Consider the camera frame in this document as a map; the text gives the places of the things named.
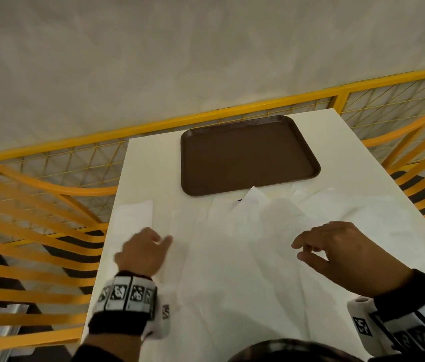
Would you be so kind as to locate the folded white paper sheet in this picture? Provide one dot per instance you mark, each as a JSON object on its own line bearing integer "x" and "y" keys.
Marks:
{"x": 253, "y": 203}

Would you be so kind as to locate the brown plastic tray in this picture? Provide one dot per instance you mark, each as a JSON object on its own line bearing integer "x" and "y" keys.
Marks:
{"x": 248, "y": 154}

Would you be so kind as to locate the person's left forearm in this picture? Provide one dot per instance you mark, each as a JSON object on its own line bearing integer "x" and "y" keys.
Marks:
{"x": 108, "y": 348}

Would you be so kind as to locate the person's right thumb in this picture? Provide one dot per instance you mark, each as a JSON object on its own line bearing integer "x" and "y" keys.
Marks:
{"x": 312, "y": 262}

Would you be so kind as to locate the small white paper napkin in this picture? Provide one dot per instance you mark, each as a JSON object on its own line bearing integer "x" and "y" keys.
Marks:
{"x": 135, "y": 218}

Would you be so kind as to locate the right wrist camera band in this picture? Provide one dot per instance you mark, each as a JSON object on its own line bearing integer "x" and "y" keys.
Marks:
{"x": 408, "y": 320}

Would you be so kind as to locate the yellow metal mesh railing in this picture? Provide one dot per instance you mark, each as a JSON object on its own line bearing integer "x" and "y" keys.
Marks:
{"x": 212, "y": 117}

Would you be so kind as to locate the person's right hand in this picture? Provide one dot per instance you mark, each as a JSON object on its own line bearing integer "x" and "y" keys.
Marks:
{"x": 359, "y": 260}

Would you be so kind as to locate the person's left hand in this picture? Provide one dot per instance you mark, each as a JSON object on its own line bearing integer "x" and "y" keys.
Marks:
{"x": 140, "y": 254}

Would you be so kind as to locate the person's left thumb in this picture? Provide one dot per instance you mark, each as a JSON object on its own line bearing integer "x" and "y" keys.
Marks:
{"x": 165, "y": 245}

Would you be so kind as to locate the left wrist camera band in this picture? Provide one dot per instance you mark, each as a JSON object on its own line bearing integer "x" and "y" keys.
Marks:
{"x": 129, "y": 303}

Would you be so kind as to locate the wrist camera band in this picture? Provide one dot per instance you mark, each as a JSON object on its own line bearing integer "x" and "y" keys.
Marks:
{"x": 129, "y": 303}
{"x": 408, "y": 320}

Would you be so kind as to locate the large white paper sheet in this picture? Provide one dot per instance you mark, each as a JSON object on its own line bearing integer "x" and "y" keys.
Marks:
{"x": 242, "y": 282}

